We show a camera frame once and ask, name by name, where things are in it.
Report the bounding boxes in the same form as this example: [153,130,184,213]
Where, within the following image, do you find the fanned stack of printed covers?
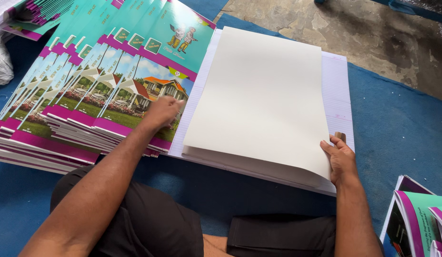
[0,0,217,175]

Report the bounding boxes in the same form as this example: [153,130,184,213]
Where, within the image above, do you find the person's left hand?
[142,95,186,131]

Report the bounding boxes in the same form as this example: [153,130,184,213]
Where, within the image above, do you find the heap of folded printed notebooks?
[379,174,442,257]

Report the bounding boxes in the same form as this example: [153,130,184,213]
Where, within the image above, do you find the pile of teal notebooks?
[0,0,76,42]

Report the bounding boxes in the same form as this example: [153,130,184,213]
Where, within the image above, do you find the person's black shorts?
[50,166,386,257]

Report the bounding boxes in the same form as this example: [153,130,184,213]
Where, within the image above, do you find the stack of lined paper sheets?
[168,29,356,197]

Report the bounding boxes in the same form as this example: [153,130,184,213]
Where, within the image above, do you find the cream cover sheet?
[181,26,332,188]

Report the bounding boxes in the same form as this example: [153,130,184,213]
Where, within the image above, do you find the white plastic bag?
[0,22,15,86]

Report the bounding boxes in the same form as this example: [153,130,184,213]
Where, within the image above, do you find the person's right hand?
[320,131,361,186]

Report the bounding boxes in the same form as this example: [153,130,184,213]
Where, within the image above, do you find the blue floor mat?
[0,0,442,257]

